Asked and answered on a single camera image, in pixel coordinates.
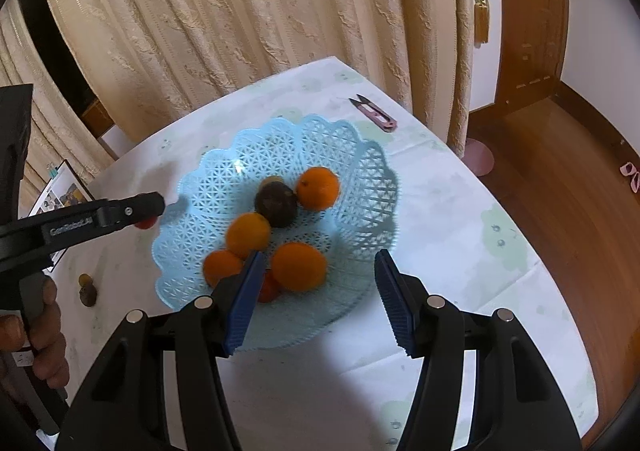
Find yellow-orange orange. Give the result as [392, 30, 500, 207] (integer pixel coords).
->
[226, 212, 272, 259]

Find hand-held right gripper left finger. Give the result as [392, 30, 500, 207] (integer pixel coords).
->
[57, 251, 268, 451]

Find photo collage poster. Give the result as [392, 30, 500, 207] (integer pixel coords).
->
[27, 160, 93, 219]

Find pink thread snips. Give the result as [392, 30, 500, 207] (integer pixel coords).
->
[349, 94, 399, 133]

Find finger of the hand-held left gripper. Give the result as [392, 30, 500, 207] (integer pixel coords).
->
[97, 191, 167, 232]

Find small orange tangerine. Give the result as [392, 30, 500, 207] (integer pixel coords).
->
[296, 167, 341, 211]
[202, 250, 246, 289]

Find pink round floor object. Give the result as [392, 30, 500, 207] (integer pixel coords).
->
[465, 138, 496, 177]

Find brown wooden door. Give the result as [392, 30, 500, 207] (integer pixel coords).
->
[492, 0, 569, 108]

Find large orange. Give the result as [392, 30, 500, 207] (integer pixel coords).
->
[271, 242, 328, 293]

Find pink slipper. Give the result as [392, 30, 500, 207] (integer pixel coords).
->
[619, 160, 640, 193]

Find person's left hand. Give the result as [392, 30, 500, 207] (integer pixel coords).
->
[0, 276, 69, 389]

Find light blue plastic basket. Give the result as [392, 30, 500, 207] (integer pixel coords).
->
[150, 114, 401, 351]

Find beige textured curtain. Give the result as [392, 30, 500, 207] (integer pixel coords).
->
[0, 0, 476, 192]

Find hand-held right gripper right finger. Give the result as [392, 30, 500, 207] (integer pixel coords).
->
[374, 248, 583, 451]

